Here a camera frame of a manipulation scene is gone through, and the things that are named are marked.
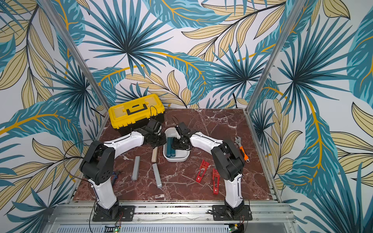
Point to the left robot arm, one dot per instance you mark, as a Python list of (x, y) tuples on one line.
[(98, 163)]

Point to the aluminium frame post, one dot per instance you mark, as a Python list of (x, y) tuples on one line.
[(277, 49), (57, 21)]

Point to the beige wooden block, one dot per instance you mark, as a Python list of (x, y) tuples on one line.
[(154, 155)]

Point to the red clip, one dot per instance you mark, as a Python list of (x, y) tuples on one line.
[(202, 170), (216, 181)]

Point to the aluminium front rail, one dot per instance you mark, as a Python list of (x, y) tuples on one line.
[(173, 217)]

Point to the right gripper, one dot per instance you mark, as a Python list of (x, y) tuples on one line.
[(179, 142)]

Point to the orange handled adjustable wrench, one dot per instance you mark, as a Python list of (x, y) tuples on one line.
[(238, 142)]

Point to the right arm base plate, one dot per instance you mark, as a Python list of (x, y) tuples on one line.
[(225, 213)]

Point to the white rectangular tray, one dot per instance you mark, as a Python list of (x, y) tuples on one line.
[(180, 155)]

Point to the left aluminium frame post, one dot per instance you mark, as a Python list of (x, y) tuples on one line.
[(57, 21)]

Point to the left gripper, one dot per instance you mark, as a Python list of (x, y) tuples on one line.
[(161, 143)]

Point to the yellow black toolbox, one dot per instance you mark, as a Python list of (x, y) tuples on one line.
[(129, 113)]

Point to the right aluminium frame post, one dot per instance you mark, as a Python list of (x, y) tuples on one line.
[(277, 49)]

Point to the red clip left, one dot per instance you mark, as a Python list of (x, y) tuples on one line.
[(202, 170)]

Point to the teal block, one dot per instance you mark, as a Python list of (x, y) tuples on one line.
[(169, 147), (172, 150)]

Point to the grey block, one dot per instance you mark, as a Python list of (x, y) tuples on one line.
[(157, 175), (135, 174)]

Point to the red clip right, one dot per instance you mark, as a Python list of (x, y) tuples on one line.
[(216, 181)]

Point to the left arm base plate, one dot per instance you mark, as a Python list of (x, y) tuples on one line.
[(114, 214)]

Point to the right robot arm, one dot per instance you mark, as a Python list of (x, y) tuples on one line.
[(228, 162)]

